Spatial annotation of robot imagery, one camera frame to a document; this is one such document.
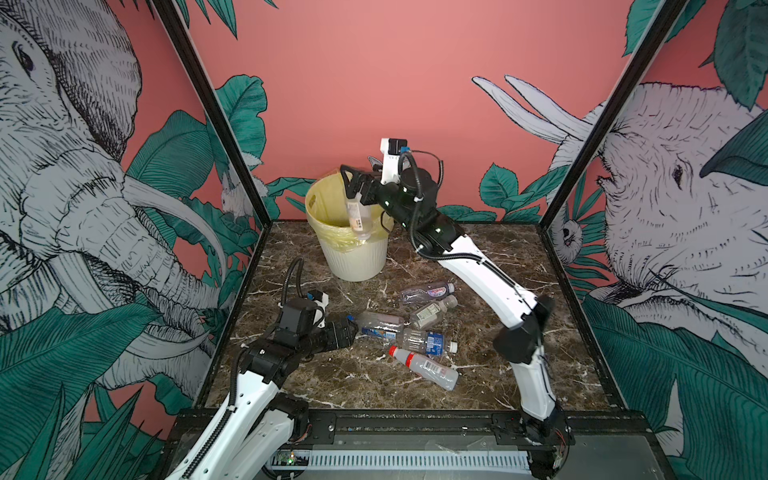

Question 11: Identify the clear bottle blue cap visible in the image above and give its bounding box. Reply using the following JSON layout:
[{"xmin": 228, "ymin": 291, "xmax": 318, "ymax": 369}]
[{"xmin": 347, "ymin": 310, "xmax": 405, "ymax": 340}]

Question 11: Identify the clear bottle brown label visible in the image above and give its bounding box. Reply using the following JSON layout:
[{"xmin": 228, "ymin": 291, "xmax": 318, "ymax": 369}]
[{"xmin": 346, "ymin": 193, "xmax": 373, "ymax": 242}]

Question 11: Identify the white bottle red ring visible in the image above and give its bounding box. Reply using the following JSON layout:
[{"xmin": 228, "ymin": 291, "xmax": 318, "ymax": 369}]
[{"xmin": 387, "ymin": 345, "xmax": 460, "ymax": 391}]

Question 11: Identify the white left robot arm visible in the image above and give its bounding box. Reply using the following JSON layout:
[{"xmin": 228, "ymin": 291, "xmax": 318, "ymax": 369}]
[{"xmin": 166, "ymin": 316, "xmax": 358, "ymax": 479}]

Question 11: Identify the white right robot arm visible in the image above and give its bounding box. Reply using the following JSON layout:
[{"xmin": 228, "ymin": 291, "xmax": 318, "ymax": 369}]
[{"xmin": 340, "ymin": 165, "xmax": 565, "ymax": 444}]

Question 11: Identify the white ribbed waste bin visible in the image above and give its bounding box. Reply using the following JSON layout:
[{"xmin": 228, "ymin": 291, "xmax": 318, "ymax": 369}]
[{"xmin": 304, "ymin": 171, "xmax": 398, "ymax": 283}]

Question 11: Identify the yellow plastic bin liner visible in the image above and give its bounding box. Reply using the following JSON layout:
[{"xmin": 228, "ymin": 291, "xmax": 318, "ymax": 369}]
[{"xmin": 305, "ymin": 172, "xmax": 393, "ymax": 253}]

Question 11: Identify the clear bottle white label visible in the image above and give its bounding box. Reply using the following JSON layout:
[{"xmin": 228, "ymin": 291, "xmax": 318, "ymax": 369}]
[{"xmin": 410, "ymin": 295, "xmax": 458, "ymax": 330}]

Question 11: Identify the clear bottle blue label centre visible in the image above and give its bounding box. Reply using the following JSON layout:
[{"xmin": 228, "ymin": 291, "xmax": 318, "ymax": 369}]
[{"xmin": 396, "ymin": 328, "xmax": 458, "ymax": 357}]

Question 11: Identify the clear bottle purple label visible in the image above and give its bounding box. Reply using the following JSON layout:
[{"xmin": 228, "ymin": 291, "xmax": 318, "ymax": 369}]
[{"xmin": 399, "ymin": 281, "xmax": 455, "ymax": 305}]

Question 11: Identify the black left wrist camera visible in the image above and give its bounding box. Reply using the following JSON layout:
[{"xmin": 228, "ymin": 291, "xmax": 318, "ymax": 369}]
[{"xmin": 277, "ymin": 290, "xmax": 329, "ymax": 336}]

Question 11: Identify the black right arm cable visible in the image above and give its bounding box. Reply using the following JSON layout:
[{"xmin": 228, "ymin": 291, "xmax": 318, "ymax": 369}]
[{"xmin": 398, "ymin": 149, "xmax": 541, "ymax": 313}]

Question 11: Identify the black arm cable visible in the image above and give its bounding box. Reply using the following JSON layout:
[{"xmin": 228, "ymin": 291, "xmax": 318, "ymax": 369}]
[
  {"xmin": 398, "ymin": 149, "xmax": 541, "ymax": 313},
  {"xmin": 179, "ymin": 257, "xmax": 307, "ymax": 480}
]

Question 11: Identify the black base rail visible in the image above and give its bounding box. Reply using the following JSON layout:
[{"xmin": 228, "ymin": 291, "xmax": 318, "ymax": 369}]
[{"xmin": 294, "ymin": 409, "xmax": 652, "ymax": 446}]

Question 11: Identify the white vented cable duct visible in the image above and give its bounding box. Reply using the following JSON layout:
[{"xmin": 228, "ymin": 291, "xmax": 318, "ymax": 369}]
[{"xmin": 263, "ymin": 449, "xmax": 533, "ymax": 475}]

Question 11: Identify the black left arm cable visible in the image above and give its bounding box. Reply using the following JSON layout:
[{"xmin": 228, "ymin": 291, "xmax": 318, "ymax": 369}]
[{"xmin": 179, "ymin": 257, "xmax": 307, "ymax": 480}]

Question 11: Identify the black left corner frame post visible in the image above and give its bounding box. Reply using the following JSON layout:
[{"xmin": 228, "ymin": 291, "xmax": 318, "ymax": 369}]
[{"xmin": 148, "ymin": 0, "xmax": 272, "ymax": 229}]

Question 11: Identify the black corner frame post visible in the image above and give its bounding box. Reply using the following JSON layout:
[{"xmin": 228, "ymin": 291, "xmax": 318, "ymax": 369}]
[
  {"xmin": 148, "ymin": 0, "xmax": 272, "ymax": 229},
  {"xmin": 539, "ymin": 0, "xmax": 690, "ymax": 230}
]

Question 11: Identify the black right corner frame post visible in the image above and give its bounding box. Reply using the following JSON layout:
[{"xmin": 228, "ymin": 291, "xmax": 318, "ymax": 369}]
[{"xmin": 539, "ymin": 0, "xmax": 690, "ymax": 230}]

